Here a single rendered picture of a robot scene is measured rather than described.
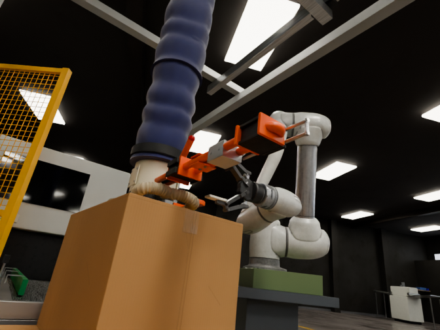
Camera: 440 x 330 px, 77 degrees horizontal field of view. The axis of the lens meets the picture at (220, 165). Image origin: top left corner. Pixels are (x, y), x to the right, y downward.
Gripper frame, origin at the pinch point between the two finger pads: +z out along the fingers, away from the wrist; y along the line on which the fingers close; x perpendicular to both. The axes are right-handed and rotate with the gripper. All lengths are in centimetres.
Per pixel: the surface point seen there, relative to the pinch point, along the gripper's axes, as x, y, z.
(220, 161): -19.7, 3.2, 10.9
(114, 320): -4.8, 41.5, 23.8
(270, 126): -38.1, 0.9, 12.0
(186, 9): 16, -82, 16
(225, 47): 199, -291, -119
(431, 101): 55, -291, -454
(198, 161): -11.5, 1.4, 12.7
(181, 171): -2.2, 2.3, 13.0
